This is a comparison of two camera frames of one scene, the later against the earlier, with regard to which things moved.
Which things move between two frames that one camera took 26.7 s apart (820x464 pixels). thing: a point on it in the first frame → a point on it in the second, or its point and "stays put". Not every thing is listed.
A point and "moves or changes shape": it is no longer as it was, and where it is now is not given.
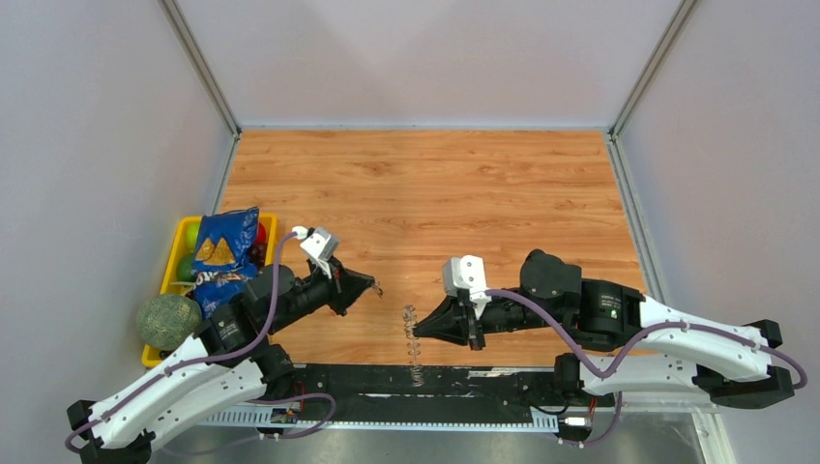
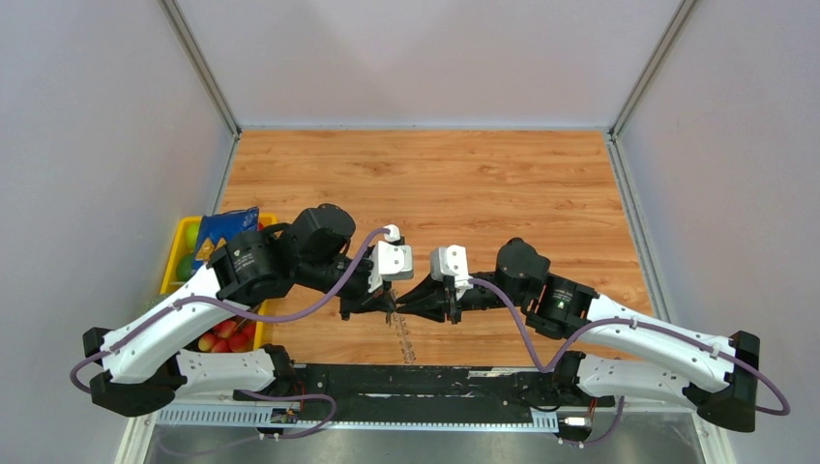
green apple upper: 191,233 stays put
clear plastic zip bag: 412,332 moves or changes shape
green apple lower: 185,267 stays put
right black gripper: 454,321 → 429,290
